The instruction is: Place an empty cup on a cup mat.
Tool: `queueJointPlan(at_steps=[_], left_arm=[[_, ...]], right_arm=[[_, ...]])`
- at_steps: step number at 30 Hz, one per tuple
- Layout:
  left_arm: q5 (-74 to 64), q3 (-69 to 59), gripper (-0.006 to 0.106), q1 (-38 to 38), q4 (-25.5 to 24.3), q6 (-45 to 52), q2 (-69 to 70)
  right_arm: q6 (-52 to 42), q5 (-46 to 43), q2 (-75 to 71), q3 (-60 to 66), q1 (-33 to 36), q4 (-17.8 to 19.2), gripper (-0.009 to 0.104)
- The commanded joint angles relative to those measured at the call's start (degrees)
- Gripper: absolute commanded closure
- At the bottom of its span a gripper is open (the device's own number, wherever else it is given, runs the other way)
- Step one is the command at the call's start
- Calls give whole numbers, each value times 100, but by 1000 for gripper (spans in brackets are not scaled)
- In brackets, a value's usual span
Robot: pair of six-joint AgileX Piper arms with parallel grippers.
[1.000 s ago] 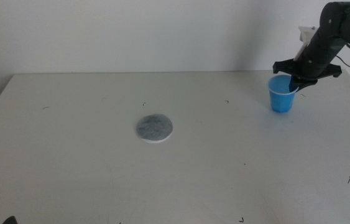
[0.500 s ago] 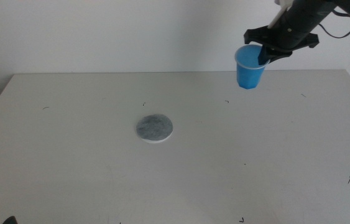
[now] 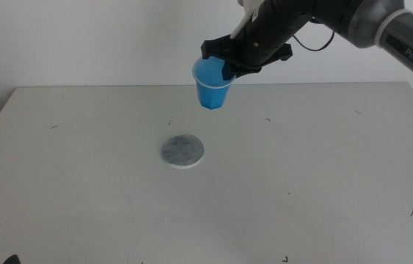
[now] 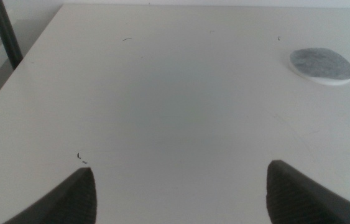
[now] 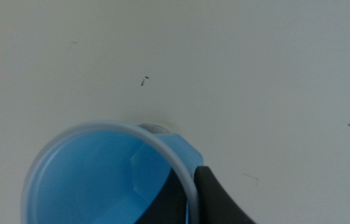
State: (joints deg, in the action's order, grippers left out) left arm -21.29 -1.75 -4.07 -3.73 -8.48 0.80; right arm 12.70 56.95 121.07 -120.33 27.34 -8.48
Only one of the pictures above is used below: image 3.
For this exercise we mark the blue plastic cup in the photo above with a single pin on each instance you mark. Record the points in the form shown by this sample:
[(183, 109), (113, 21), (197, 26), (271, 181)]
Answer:
[(211, 96)]

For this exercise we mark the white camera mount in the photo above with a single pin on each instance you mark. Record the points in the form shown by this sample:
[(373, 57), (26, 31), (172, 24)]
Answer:
[(244, 22)]

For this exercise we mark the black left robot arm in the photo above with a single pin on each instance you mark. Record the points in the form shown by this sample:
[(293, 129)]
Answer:
[(12, 260)]

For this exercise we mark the round grey cup mat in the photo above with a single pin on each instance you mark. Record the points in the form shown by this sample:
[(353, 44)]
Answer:
[(182, 151)]

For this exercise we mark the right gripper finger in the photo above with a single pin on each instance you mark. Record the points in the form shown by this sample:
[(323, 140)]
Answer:
[(227, 71), (246, 71)]

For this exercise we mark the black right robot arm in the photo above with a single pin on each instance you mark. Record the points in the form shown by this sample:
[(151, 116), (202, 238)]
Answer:
[(404, 33)]

